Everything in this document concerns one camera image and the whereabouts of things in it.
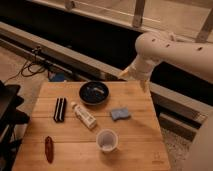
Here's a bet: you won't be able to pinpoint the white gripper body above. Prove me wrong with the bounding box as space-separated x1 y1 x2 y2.
129 55 157 81

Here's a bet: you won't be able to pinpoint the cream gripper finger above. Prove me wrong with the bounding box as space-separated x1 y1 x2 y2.
118 68 130 79
140 80 149 93

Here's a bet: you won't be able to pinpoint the black striped eraser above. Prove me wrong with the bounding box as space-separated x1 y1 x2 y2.
53 98 67 122

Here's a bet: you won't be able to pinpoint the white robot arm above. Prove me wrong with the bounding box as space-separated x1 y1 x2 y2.
119 32 213 171

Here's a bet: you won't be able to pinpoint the dark blue ceramic bowl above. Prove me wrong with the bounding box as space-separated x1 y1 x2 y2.
79 81 109 105

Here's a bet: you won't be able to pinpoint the blue sponge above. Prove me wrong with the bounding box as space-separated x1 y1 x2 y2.
110 108 131 121

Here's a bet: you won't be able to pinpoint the white glue bottle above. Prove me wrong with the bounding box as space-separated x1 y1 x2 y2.
71 102 97 129

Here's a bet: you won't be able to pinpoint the blue object on floor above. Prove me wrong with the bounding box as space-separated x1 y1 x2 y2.
49 73 65 82

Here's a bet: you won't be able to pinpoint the black chair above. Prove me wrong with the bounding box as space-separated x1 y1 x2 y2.
0 80 30 171

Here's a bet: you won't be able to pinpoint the black cables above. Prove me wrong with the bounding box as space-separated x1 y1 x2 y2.
3 46 54 84

